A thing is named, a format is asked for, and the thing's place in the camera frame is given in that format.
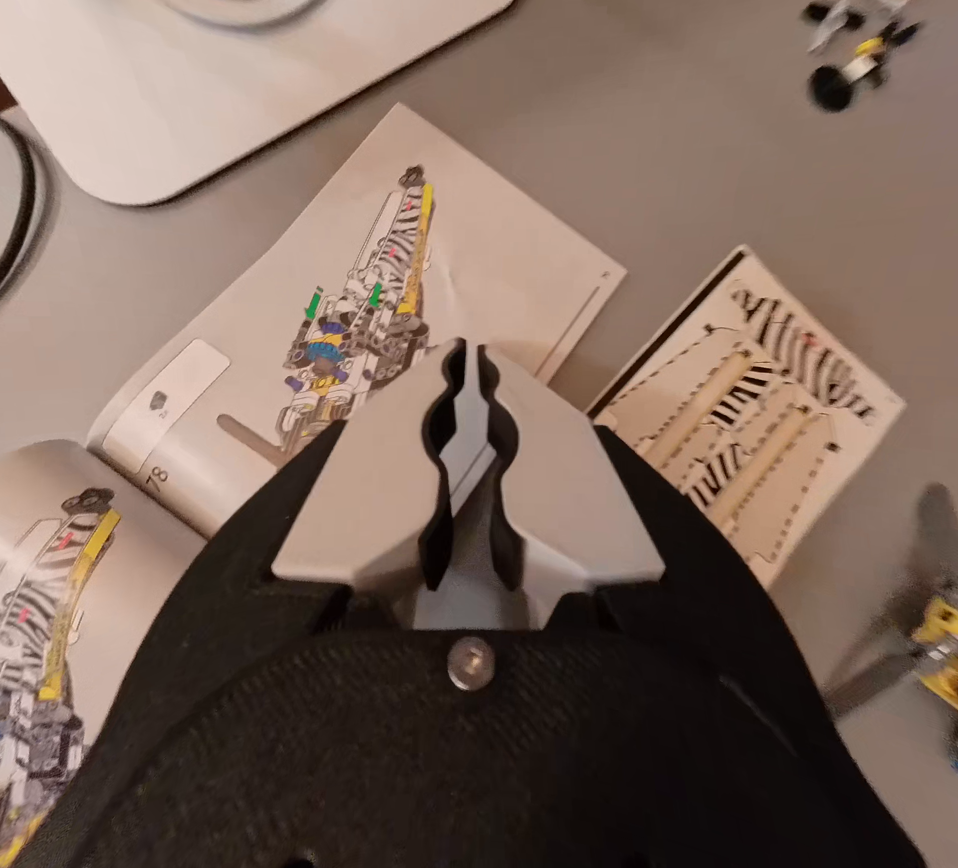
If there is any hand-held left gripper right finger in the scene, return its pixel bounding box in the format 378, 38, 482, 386
478, 344, 667, 630

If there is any pile of black yellow lego pieces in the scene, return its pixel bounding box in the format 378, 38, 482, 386
802, 0, 937, 115

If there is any lego helicopter model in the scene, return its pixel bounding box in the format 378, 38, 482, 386
819, 482, 958, 764

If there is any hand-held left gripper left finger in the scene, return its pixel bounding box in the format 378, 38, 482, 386
271, 338, 469, 596

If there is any lego instruction booklet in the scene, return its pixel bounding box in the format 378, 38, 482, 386
0, 102, 628, 839

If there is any zebra striped sticker sheet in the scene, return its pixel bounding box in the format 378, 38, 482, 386
586, 244, 908, 588

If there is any black cable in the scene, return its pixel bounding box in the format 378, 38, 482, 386
0, 116, 46, 300

